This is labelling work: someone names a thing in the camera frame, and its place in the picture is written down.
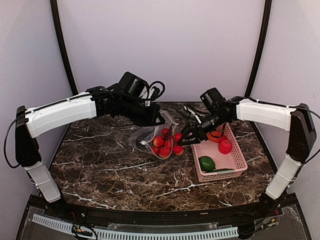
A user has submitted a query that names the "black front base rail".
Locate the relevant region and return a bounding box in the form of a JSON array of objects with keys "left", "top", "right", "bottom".
[{"left": 19, "top": 194, "right": 311, "bottom": 240}]

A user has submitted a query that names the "red orange mango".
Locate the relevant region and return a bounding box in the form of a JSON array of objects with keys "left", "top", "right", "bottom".
[{"left": 206, "top": 131, "right": 228, "bottom": 143}]

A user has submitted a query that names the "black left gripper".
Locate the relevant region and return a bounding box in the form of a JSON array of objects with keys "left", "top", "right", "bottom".
[{"left": 119, "top": 96, "right": 166, "bottom": 127}]

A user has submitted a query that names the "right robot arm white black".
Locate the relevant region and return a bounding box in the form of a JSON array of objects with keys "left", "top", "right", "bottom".
[{"left": 178, "top": 87, "right": 319, "bottom": 217}]

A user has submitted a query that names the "red lychee bunch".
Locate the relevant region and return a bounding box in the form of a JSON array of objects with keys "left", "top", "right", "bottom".
[{"left": 151, "top": 124, "right": 184, "bottom": 160}]

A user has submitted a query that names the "right black frame post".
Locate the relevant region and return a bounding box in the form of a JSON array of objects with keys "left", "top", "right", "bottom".
[{"left": 244, "top": 0, "right": 273, "bottom": 97}]

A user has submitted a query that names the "white slotted cable duct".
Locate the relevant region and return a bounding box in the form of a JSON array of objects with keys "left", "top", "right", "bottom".
[{"left": 32, "top": 214, "right": 239, "bottom": 240}]

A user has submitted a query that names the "black frame post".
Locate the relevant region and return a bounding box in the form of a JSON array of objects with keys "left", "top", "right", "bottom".
[
  {"left": 49, "top": 0, "right": 79, "bottom": 95},
  {"left": 244, "top": 0, "right": 273, "bottom": 97}
]

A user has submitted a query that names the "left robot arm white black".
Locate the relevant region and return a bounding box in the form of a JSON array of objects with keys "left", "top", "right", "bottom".
[{"left": 10, "top": 83, "right": 165, "bottom": 218}]

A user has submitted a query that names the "left black frame post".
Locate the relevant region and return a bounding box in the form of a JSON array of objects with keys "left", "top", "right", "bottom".
[{"left": 49, "top": 0, "right": 79, "bottom": 95}]

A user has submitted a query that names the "clear zip top bag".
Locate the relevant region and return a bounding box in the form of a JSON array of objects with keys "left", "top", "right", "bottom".
[{"left": 128, "top": 110, "right": 179, "bottom": 160}]

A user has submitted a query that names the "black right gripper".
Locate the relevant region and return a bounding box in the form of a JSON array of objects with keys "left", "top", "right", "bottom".
[{"left": 176, "top": 109, "right": 229, "bottom": 145}]

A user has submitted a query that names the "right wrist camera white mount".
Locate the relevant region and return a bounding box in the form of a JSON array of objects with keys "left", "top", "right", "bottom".
[{"left": 177, "top": 106, "right": 202, "bottom": 124}]

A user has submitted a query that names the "green cucumber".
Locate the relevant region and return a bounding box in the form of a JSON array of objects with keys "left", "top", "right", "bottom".
[{"left": 205, "top": 168, "right": 235, "bottom": 174}]

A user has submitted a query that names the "pink perforated plastic basket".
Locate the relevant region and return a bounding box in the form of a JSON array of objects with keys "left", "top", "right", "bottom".
[{"left": 191, "top": 123, "right": 248, "bottom": 183}]

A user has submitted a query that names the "green lime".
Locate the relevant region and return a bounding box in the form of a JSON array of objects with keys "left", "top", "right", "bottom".
[{"left": 198, "top": 156, "right": 216, "bottom": 173}]

